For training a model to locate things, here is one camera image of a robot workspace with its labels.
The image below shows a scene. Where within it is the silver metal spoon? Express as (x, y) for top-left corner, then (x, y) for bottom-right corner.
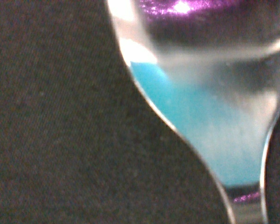
(106, 0), (280, 224)

